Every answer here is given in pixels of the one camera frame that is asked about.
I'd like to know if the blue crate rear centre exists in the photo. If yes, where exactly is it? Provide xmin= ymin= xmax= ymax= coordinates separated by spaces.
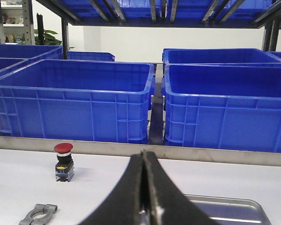
xmin=67 ymin=51 xmax=115 ymax=61

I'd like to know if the silver metal tray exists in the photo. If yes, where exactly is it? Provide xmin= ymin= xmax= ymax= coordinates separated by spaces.
xmin=185 ymin=194 xmax=271 ymax=225

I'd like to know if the blue crate rear left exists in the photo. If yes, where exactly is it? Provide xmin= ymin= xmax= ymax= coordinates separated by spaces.
xmin=0 ymin=44 xmax=63 ymax=60

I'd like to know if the grey metal pipe clamp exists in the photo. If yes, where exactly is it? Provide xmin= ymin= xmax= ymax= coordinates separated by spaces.
xmin=19 ymin=204 xmax=58 ymax=225

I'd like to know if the grey background shelf unit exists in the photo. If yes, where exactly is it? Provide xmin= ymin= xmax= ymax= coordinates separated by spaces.
xmin=0 ymin=0 xmax=35 ymax=45

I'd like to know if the dark metal shelving frame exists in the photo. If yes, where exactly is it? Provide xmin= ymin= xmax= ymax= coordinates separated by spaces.
xmin=0 ymin=0 xmax=281 ymax=145

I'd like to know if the green potted plant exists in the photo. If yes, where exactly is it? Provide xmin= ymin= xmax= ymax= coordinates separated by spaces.
xmin=34 ymin=29 xmax=62 ymax=45

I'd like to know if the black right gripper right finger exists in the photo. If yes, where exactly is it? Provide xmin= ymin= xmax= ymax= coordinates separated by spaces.
xmin=143 ymin=151 xmax=218 ymax=225

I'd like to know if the red emergency stop button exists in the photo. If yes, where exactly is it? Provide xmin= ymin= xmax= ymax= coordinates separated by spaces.
xmin=54 ymin=142 xmax=74 ymax=182

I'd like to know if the steel table edge rail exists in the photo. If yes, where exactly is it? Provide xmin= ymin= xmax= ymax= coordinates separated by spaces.
xmin=0 ymin=136 xmax=281 ymax=167

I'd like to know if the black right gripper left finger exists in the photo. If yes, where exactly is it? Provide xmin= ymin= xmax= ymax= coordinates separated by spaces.
xmin=80 ymin=154 xmax=143 ymax=225

